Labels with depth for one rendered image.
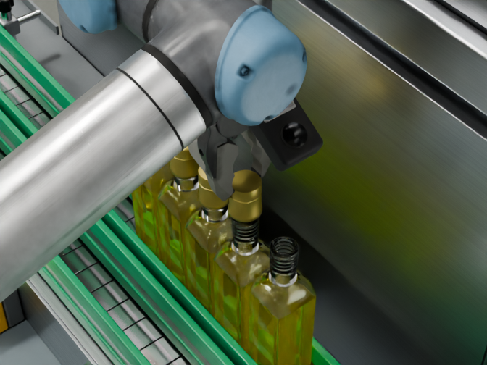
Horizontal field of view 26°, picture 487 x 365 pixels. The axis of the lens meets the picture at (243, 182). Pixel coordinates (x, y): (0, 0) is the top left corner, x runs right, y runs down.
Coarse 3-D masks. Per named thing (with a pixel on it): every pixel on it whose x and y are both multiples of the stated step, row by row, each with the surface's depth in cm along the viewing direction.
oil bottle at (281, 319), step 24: (264, 288) 111; (288, 288) 111; (312, 288) 112; (264, 312) 113; (288, 312) 111; (312, 312) 114; (264, 336) 116; (288, 336) 114; (312, 336) 118; (264, 360) 119; (288, 360) 118
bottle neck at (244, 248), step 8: (232, 224) 111; (240, 224) 110; (248, 224) 110; (256, 224) 111; (232, 232) 113; (240, 232) 111; (248, 232) 111; (256, 232) 112; (232, 240) 114; (240, 240) 112; (248, 240) 112; (256, 240) 113; (240, 248) 113; (248, 248) 113; (256, 248) 114
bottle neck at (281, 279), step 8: (272, 240) 109; (280, 240) 109; (288, 240) 109; (272, 248) 108; (280, 248) 110; (288, 248) 110; (296, 248) 108; (272, 256) 108; (280, 256) 107; (288, 256) 107; (296, 256) 108; (272, 264) 109; (280, 264) 108; (288, 264) 108; (296, 264) 110; (272, 272) 110; (280, 272) 109; (288, 272) 109; (272, 280) 111; (280, 280) 110; (288, 280) 110
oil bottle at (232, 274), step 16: (224, 256) 114; (240, 256) 114; (256, 256) 114; (224, 272) 115; (240, 272) 113; (256, 272) 114; (224, 288) 117; (240, 288) 114; (224, 304) 120; (240, 304) 116; (224, 320) 122; (240, 320) 118; (240, 336) 120
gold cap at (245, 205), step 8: (240, 176) 108; (248, 176) 108; (256, 176) 108; (232, 184) 107; (240, 184) 107; (248, 184) 107; (256, 184) 107; (240, 192) 106; (248, 192) 106; (256, 192) 107; (232, 200) 108; (240, 200) 107; (248, 200) 107; (256, 200) 108; (232, 208) 109; (240, 208) 108; (248, 208) 108; (256, 208) 108; (232, 216) 109; (240, 216) 109; (248, 216) 109; (256, 216) 109
